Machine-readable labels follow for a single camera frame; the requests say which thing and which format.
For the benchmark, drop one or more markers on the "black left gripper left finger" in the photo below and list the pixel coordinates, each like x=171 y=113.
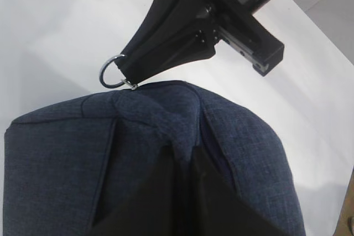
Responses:
x=159 y=206

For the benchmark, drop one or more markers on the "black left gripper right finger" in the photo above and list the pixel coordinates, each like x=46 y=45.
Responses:
x=218 y=210

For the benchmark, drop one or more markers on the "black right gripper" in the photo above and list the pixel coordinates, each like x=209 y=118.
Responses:
x=172 y=34

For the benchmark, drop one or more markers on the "dark blue lunch bag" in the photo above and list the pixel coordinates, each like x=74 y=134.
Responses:
x=69 y=165

